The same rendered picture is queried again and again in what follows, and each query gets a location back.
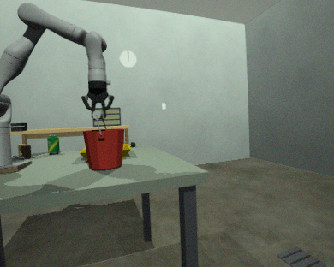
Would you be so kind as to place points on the green and yellow drink can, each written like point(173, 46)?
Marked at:
point(53, 144)

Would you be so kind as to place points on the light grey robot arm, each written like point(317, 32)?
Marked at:
point(15, 57)

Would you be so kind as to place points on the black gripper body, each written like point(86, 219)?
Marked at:
point(97, 87)

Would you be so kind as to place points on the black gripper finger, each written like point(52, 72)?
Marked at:
point(103, 104)
point(85, 98)

